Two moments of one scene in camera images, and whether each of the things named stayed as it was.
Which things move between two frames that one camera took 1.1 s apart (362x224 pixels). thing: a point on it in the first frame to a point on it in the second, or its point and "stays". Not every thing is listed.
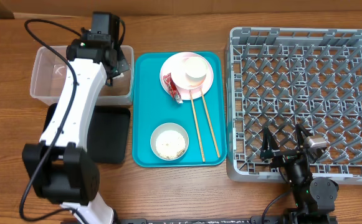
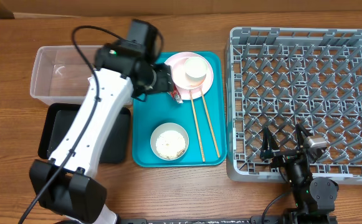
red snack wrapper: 172,88 stays
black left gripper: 123,65 to 163,81
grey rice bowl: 169,141 stays
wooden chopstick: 197,125 stays
